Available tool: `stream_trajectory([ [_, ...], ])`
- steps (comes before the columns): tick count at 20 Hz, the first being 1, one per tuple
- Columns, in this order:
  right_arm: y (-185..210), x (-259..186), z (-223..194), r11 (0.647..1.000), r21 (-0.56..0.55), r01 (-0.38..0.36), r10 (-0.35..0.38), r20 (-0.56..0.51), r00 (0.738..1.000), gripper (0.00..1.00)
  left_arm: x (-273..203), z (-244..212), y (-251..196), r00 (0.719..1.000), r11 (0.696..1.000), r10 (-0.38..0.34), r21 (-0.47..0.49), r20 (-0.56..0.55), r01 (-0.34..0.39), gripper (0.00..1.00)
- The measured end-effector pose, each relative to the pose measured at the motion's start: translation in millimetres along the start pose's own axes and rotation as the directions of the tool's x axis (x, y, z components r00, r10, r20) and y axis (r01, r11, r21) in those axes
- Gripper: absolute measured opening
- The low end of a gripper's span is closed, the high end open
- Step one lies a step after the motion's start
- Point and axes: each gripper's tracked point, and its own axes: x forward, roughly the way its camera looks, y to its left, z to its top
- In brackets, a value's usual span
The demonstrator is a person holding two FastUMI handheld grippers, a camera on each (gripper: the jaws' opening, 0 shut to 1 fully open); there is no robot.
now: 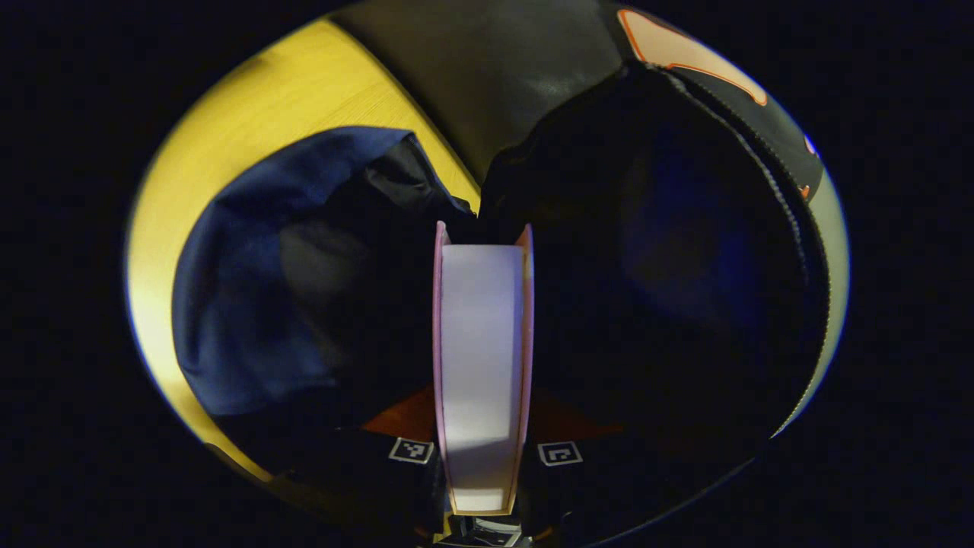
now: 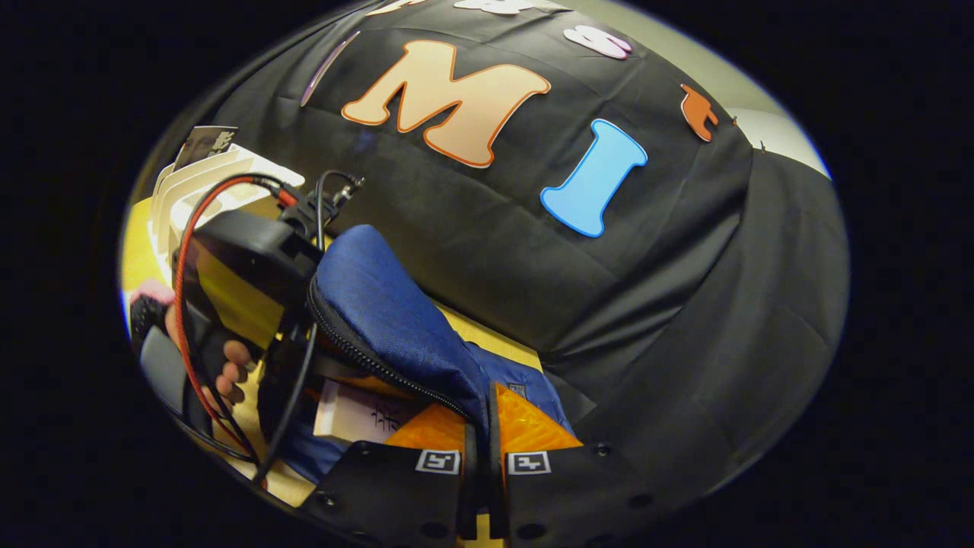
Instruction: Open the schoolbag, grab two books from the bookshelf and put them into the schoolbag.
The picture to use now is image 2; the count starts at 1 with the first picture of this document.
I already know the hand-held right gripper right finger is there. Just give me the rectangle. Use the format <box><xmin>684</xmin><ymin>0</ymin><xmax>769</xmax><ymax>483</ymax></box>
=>
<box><xmin>487</xmin><ymin>383</ymin><xmax>670</xmax><ymax>545</ymax></box>

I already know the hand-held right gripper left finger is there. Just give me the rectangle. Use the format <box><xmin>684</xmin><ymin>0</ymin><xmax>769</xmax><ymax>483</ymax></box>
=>
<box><xmin>304</xmin><ymin>413</ymin><xmax>478</xmax><ymax>543</ymax></box>

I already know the pink cover book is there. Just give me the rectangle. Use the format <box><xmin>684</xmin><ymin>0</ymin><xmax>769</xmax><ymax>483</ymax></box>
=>
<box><xmin>314</xmin><ymin>379</ymin><xmax>421</xmax><ymax>446</ymax></box>

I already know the white plastic bookshelf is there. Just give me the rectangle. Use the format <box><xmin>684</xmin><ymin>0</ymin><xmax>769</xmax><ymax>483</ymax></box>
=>
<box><xmin>148</xmin><ymin>145</ymin><xmax>305</xmax><ymax>282</ymax></box>

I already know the blue schoolbag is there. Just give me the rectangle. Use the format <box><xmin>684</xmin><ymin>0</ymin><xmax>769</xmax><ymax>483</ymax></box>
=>
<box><xmin>282</xmin><ymin>225</ymin><xmax>579</xmax><ymax>488</ymax></box>

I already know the dark cover book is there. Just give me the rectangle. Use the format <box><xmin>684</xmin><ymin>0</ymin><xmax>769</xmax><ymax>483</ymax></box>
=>
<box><xmin>173</xmin><ymin>126</ymin><xmax>238</xmax><ymax>172</ymax></box>

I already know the black backdrop cloth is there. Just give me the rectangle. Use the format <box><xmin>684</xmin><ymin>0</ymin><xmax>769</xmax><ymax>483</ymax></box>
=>
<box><xmin>205</xmin><ymin>0</ymin><xmax>849</xmax><ymax>511</ymax></box>

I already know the black cable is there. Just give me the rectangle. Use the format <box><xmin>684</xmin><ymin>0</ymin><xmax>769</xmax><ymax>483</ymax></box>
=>
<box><xmin>251</xmin><ymin>169</ymin><xmax>366</xmax><ymax>488</ymax></box>

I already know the red cable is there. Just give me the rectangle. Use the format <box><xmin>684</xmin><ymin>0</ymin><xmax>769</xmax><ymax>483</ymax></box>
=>
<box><xmin>172</xmin><ymin>175</ymin><xmax>299</xmax><ymax>457</ymax></box>

